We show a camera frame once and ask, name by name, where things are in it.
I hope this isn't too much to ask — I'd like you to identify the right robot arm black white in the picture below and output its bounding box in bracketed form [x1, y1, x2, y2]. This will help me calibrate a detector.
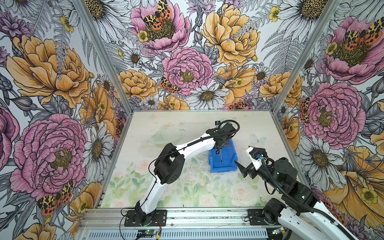
[236, 147, 357, 240]

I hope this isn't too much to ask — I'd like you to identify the green circuit board right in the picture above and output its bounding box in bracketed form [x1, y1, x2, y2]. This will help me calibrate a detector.
[271, 227, 286, 235]

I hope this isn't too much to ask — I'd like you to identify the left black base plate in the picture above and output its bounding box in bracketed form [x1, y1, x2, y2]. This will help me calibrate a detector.
[124, 209, 168, 227]

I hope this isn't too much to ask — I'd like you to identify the aluminium corner post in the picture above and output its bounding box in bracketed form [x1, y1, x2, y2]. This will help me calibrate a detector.
[271, 1, 341, 115]
[74, 1, 134, 117]

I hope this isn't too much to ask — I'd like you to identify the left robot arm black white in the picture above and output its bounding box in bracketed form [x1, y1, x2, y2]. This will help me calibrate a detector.
[135, 120, 240, 216]

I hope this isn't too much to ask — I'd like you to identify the blue plastic bin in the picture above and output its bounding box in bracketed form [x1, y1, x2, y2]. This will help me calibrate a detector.
[209, 139, 238, 174]

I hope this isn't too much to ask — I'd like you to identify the green circuit board left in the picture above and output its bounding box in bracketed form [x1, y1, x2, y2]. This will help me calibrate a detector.
[136, 230, 162, 240]

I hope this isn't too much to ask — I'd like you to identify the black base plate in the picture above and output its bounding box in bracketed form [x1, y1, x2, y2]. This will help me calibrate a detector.
[124, 209, 168, 227]
[247, 209, 278, 226]

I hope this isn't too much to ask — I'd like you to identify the white slotted cable duct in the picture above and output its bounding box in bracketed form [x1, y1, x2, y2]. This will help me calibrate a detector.
[83, 228, 269, 240]

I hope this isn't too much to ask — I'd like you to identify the green circuit board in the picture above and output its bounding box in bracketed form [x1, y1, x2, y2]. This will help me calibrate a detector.
[271, 227, 286, 235]
[136, 230, 162, 240]

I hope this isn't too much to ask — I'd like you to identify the left aluminium corner post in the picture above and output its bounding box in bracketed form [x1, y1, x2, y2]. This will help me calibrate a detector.
[74, 1, 134, 117]

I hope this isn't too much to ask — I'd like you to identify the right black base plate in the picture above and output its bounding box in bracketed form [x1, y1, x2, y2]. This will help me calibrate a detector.
[247, 209, 278, 226]

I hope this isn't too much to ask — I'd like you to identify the right aluminium corner post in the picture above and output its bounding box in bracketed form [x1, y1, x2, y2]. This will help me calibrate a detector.
[271, 1, 341, 115]

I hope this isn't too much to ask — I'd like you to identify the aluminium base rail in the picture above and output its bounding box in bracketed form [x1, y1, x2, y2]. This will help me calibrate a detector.
[76, 206, 301, 232]

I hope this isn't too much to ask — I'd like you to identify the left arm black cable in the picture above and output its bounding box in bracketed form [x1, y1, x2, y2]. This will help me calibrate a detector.
[119, 119, 241, 240]

